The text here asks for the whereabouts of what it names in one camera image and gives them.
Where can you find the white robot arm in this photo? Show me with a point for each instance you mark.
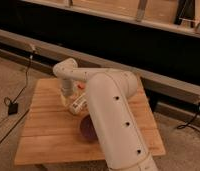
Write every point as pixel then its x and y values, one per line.
pixel 106 92

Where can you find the black power adapter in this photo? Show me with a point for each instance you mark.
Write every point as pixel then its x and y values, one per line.
pixel 13 108

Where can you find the clear plastic bottle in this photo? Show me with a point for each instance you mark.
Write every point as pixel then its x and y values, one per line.
pixel 74 104

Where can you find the small orange object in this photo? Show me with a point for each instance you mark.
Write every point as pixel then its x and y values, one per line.
pixel 81 86

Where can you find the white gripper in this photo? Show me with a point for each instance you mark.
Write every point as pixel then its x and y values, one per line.
pixel 67 87

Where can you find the dark purple bowl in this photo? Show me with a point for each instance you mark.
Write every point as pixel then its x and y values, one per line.
pixel 87 129

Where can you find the wooden table board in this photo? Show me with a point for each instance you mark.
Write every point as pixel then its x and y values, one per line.
pixel 51 134

